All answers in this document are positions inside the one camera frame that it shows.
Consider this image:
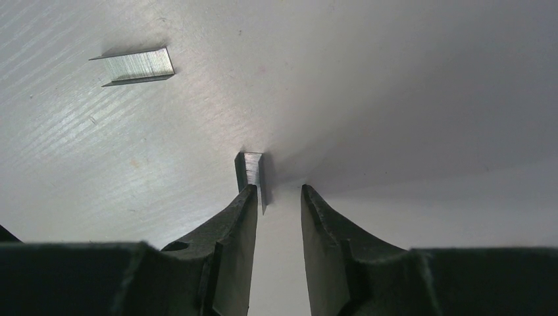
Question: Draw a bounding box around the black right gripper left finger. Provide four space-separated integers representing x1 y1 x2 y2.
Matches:
1 185 258 315

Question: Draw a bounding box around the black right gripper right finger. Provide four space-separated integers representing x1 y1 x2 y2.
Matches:
301 185 557 315

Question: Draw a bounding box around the silver staple strip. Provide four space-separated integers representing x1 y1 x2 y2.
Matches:
234 151 268 215
89 47 176 88

